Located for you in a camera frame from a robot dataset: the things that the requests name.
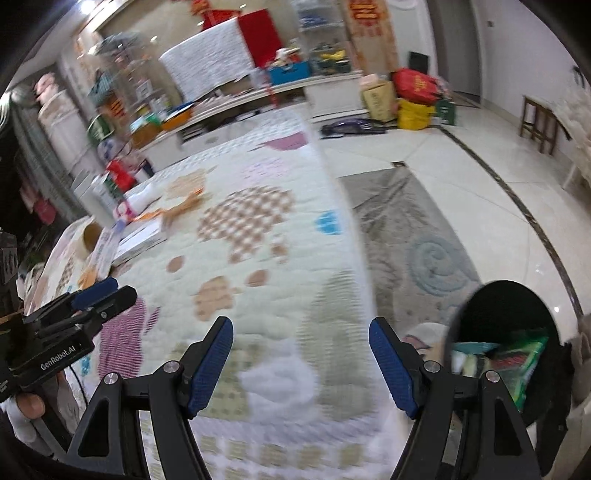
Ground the green red seaweed snack bag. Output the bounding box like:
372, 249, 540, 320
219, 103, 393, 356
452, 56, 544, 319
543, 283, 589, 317
485, 329, 548, 411

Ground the orange white carton box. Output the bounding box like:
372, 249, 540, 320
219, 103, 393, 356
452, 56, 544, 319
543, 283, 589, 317
78, 222, 125, 289

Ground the orange plastic snack wrapper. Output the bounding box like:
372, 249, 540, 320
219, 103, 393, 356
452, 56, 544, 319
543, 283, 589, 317
133, 189, 204, 222

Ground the black round trash bin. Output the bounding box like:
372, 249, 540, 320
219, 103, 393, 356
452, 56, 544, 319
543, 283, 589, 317
443, 280, 570, 426

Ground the white gloved left hand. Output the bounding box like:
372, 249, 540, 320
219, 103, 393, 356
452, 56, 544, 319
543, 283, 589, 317
1, 372, 81, 458

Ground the brown paper cup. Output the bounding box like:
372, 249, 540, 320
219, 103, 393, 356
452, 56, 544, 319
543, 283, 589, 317
82, 222, 103, 253

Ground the grey patterned floor rug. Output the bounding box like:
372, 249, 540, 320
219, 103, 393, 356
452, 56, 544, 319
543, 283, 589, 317
339, 166, 481, 334

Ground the long white flat box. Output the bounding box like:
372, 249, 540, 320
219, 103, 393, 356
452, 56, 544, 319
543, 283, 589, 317
112, 216, 167, 267

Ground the tall white milk carton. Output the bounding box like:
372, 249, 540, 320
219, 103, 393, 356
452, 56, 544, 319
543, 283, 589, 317
72, 171, 115, 229

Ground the patterned fluffy table blanket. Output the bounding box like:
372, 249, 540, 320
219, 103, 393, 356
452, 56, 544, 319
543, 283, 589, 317
25, 105, 412, 480

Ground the white pink bottle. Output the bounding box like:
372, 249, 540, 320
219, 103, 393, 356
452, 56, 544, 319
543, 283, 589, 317
113, 184, 161, 223

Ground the red plastic bag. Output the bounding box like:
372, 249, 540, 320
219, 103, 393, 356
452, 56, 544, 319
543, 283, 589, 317
106, 160, 136, 193

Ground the yellow bag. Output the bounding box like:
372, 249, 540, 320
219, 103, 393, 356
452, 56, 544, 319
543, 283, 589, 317
398, 98, 436, 131

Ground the green crate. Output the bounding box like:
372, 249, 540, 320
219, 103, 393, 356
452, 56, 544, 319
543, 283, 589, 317
436, 98, 457, 126

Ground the dark wooden stool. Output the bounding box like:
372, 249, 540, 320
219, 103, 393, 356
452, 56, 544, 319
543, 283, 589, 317
519, 95, 560, 156

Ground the cardboard box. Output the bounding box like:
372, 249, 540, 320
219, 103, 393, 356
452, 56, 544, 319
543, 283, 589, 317
362, 81, 397, 123

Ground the red fabric bag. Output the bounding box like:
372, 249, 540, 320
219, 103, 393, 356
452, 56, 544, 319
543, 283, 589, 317
392, 68, 441, 106

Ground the white ornate chair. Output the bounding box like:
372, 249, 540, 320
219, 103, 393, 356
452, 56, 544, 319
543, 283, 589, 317
554, 84, 590, 184

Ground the white tv cabinet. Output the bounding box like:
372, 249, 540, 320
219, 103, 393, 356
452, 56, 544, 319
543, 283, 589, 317
141, 70, 368, 171

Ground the white textured cloth cover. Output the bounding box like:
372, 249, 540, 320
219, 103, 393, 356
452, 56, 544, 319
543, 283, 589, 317
159, 17, 256, 101

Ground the blue storage bin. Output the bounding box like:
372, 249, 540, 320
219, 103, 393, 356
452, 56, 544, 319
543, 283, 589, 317
267, 61, 311, 86

